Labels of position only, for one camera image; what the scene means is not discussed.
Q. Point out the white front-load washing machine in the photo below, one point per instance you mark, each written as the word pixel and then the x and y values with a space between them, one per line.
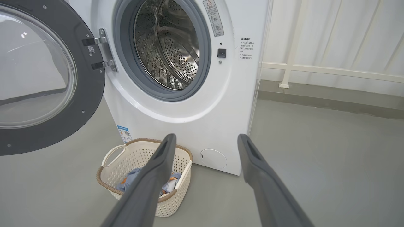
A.
pixel 195 132

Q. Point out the blue energy label sticker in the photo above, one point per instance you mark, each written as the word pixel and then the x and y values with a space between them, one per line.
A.
pixel 125 134

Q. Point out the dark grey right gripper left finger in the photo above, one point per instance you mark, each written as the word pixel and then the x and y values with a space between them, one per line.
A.
pixel 148 183

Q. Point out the metal washing machine door hinge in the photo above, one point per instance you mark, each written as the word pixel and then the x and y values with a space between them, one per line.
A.
pixel 105 50

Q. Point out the round dark glass washer door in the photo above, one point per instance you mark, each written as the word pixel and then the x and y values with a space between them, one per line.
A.
pixel 88 104

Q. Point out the white metal railing frame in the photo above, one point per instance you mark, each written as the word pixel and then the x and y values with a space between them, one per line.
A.
pixel 315 68

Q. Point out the cream perforated laundry basket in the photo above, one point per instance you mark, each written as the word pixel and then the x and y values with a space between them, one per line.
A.
pixel 113 176

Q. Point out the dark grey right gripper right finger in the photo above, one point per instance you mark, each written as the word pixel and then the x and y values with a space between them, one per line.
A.
pixel 268 195

